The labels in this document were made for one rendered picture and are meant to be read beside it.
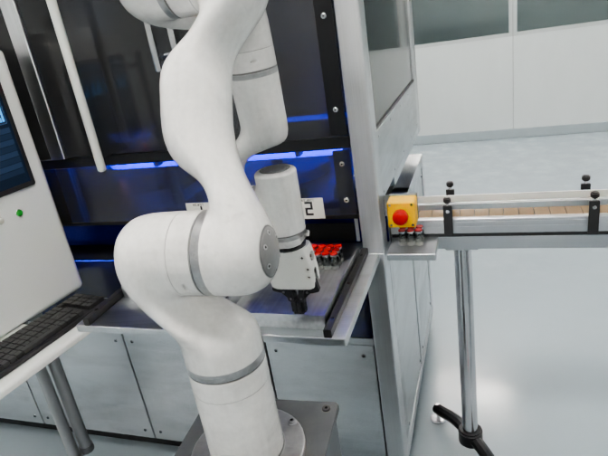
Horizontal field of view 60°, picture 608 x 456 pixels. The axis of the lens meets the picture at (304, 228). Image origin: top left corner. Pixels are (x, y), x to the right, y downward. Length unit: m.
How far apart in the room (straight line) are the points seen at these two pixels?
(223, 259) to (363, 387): 1.12
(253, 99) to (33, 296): 1.05
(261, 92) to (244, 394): 0.50
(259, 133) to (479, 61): 5.05
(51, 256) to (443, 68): 4.82
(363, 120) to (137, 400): 1.37
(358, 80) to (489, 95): 4.69
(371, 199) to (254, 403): 0.74
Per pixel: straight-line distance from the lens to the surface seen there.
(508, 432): 2.20
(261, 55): 0.95
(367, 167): 1.37
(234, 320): 0.78
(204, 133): 0.72
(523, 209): 1.57
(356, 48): 1.32
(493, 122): 6.03
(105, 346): 2.10
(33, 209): 1.75
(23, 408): 2.64
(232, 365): 0.77
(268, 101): 0.96
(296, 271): 1.10
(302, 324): 1.17
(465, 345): 1.75
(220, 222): 0.68
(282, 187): 1.02
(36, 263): 1.76
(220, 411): 0.82
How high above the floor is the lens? 1.51
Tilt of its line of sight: 22 degrees down
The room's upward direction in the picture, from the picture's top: 9 degrees counter-clockwise
